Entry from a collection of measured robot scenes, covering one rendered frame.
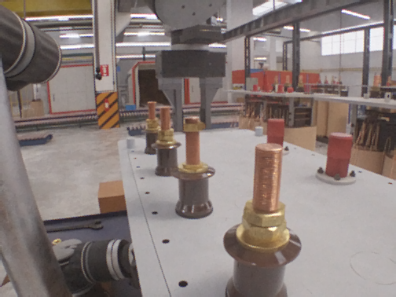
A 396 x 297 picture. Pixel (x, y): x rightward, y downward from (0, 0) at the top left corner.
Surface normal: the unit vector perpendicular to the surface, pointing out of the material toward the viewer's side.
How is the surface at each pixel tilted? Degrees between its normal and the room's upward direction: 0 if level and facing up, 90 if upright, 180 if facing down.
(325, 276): 0
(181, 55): 90
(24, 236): 80
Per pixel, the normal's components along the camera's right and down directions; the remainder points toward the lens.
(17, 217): 0.74, -0.03
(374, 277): -0.02, -0.97
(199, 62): 0.40, 0.22
